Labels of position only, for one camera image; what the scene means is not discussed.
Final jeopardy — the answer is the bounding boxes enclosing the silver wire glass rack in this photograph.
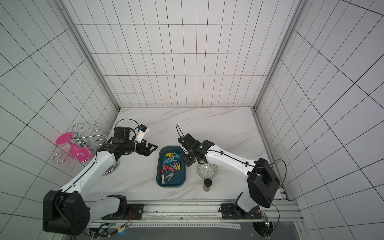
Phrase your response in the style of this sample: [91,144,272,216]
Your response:
[53,123,107,165]

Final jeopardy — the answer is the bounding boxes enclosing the teal plastic storage box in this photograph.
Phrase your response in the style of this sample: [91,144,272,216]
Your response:
[156,146,187,188]

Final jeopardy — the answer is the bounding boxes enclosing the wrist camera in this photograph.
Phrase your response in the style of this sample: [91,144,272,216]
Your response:
[135,125,149,144]
[178,134,201,152]

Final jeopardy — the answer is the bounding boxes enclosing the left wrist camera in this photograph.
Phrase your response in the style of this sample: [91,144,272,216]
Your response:
[135,125,149,144]

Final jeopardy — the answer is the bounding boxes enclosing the black cap spice jar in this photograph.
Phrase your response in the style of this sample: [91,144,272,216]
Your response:
[203,178,212,192]

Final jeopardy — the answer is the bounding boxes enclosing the pink wine glass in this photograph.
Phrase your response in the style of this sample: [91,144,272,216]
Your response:
[53,133,94,164]

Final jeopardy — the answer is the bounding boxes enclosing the teal clothespin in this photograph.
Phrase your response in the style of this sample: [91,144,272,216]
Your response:
[163,158,178,164]

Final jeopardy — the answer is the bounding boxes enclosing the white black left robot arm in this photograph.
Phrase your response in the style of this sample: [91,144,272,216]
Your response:
[43,140,158,236]

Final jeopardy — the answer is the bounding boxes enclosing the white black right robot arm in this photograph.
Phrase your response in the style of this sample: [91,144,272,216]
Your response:
[178,135,282,219]

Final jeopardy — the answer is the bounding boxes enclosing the red clothespin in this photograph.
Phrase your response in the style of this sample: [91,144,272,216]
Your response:
[162,165,175,174]

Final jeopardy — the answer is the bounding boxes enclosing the green patterned ceramic bowl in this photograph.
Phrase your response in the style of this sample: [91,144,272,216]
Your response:
[197,163,218,180]

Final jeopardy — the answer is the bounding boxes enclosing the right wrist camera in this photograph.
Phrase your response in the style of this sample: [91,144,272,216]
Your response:
[178,134,201,152]

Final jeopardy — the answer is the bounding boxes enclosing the aluminium mounting rail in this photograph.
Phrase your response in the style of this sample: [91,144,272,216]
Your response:
[87,200,304,229]

